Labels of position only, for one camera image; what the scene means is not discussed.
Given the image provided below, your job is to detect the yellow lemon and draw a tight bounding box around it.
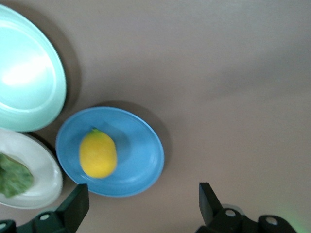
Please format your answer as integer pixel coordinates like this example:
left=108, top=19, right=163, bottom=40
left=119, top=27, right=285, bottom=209
left=79, top=128, right=118, bottom=180

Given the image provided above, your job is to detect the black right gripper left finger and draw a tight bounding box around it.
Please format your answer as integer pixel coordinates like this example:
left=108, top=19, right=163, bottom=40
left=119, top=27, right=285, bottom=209
left=31, top=183, right=90, bottom=233

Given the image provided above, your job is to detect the blue plate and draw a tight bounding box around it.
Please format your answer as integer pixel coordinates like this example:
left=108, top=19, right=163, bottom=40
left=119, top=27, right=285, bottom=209
left=55, top=106, right=165, bottom=198

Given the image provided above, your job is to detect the green lettuce leaf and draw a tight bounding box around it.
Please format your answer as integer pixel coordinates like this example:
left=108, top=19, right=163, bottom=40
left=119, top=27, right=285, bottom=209
left=0, top=152, right=35, bottom=199

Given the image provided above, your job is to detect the beige plate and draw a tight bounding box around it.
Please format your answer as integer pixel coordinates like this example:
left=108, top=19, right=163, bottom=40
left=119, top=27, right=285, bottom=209
left=0, top=128, right=64, bottom=210

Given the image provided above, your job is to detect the mint green plate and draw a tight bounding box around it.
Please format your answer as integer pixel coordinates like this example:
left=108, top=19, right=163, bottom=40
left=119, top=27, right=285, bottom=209
left=0, top=4, right=68, bottom=133

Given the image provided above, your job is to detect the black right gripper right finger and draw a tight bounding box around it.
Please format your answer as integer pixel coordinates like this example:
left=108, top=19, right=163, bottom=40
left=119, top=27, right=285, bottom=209
left=195, top=182, right=258, bottom=233

